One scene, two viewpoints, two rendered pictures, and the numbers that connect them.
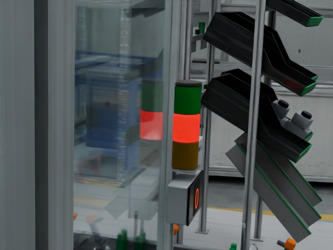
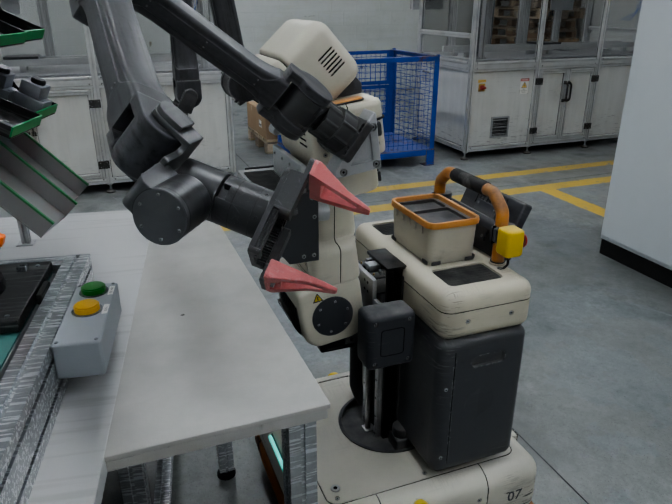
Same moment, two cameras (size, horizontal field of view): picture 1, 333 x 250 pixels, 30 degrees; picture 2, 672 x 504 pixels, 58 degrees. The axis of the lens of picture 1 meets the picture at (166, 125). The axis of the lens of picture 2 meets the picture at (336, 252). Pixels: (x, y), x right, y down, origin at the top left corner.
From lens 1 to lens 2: 0.41 m
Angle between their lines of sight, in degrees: 27
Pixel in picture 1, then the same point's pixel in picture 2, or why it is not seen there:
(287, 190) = (28, 177)
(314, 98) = not seen: hidden behind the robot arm
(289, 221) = (23, 214)
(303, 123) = (34, 91)
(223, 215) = not seen: outside the picture
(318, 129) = not seen: hidden behind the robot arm
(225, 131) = (61, 136)
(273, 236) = (49, 237)
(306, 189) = (67, 174)
